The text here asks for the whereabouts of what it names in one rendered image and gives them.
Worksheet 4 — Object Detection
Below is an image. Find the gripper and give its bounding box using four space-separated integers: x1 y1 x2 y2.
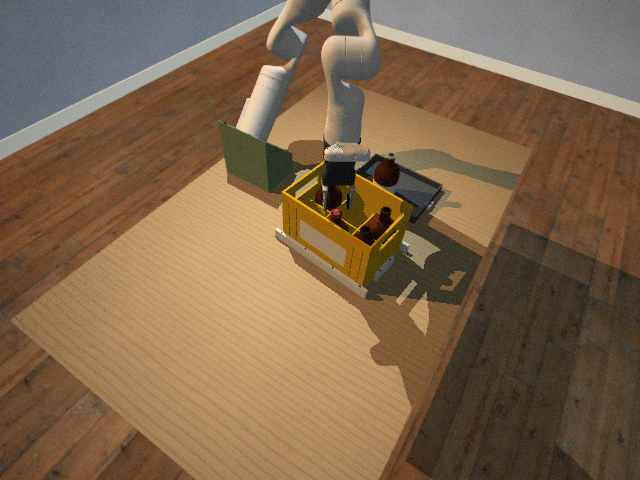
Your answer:
321 118 371 210

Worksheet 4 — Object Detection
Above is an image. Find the yellow crate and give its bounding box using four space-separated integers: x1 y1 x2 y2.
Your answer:
282 161 414 288

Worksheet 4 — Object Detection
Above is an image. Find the brown glass bottle with white label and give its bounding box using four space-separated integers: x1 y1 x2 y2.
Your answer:
373 152 400 194

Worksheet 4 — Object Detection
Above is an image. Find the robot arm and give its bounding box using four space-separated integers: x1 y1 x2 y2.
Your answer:
236 0 381 142

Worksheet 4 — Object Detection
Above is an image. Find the brown bottle with green label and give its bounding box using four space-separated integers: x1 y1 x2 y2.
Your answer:
328 209 349 232

